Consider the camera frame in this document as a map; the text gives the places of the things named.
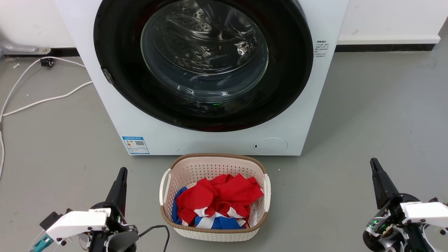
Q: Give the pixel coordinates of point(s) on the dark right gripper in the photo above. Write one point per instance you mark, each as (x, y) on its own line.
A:
(390, 231)

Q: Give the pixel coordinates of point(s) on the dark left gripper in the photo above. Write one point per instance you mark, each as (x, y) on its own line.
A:
(120, 235)

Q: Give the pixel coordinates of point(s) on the black round glass washer door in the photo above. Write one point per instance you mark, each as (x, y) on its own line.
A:
(280, 70)

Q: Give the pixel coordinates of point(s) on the white front-loading washing machine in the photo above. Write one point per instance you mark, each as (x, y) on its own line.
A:
(217, 141)

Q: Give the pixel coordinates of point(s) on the blue energy label sticker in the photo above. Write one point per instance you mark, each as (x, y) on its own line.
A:
(135, 145)

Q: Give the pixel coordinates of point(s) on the cream plastic laundry basket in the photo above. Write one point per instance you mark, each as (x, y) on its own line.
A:
(213, 166)

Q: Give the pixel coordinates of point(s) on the blue and white garment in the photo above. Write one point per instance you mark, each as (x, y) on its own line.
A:
(220, 223)

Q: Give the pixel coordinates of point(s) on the red garment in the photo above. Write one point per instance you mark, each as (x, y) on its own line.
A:
(227, 194)

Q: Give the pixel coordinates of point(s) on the round white filter cover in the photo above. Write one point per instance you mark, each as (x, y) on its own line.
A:
(270, 146)

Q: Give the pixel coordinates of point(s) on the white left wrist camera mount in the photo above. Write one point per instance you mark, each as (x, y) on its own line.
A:
(75, 224)

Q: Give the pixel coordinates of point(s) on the grey metal floor bracket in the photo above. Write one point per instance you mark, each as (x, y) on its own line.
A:
(21, 48)

